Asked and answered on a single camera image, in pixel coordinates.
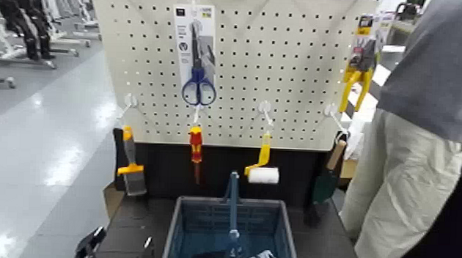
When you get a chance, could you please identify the blue crate with grey rim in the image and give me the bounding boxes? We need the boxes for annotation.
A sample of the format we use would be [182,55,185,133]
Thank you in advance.
[161,168,303,258]

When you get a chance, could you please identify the black background device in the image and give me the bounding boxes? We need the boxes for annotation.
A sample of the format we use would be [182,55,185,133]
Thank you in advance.
[395,0,429,22]

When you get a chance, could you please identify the white background shelf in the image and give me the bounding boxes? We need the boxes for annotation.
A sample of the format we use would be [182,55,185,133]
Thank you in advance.
[381,19,417,72]

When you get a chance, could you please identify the brown cardboard box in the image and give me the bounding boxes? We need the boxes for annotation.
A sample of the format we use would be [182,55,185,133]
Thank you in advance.
[340,158,360,180]

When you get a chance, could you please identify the blue scissors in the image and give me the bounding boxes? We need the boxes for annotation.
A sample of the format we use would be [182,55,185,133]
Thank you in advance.
[169,3,221,107]

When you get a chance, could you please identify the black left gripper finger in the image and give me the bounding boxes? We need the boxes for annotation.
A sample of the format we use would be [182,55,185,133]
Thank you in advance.
[74,225,107,258]
[133,235,155,258]

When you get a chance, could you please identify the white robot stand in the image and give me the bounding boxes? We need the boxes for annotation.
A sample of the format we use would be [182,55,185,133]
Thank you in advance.
[37,0,94,58]
[70,0,103,42]
[0,6,60,70]

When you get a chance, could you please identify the yellow handled white paint roller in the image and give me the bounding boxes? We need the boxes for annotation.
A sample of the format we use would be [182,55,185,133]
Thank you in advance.
[243,132,282,185]

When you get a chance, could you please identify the white perforated pegboard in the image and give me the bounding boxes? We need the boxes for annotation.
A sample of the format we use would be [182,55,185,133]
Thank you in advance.
[87,0,378,153]

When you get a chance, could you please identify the red yellow screwdriver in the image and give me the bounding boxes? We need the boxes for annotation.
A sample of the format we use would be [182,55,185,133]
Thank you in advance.
[187,125,205,185]

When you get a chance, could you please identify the brown cardboard sheet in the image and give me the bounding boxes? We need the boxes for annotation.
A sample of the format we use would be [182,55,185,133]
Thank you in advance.
[102,180,127,219]

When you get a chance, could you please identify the black flat item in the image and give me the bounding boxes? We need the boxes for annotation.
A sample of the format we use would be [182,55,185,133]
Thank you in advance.
[191,249,231,258]

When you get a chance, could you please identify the green trowel with wooden handle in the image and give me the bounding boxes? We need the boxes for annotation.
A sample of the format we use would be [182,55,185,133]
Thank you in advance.
[312,137,348,205]

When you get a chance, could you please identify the black humanoid robot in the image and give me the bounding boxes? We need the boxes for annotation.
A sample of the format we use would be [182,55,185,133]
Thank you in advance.
[0,0,57,62]

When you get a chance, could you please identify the person in grey shirt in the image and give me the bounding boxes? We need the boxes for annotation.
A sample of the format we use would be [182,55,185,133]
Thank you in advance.
[338,0,462,258]

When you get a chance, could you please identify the yellow grey paint brush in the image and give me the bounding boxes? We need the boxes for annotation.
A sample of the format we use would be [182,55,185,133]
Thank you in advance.
[115,125,150,197]

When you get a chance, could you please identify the white foam blocks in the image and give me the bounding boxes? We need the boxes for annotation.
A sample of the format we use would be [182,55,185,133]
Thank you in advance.
[345,114,367,161]

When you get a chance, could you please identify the yellow pliers in packaging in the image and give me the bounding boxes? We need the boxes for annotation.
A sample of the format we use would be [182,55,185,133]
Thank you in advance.
[338,12,378,114]

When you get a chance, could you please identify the black panel under pegboard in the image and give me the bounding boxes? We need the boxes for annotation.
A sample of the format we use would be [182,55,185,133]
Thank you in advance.
[110,127,348,211]

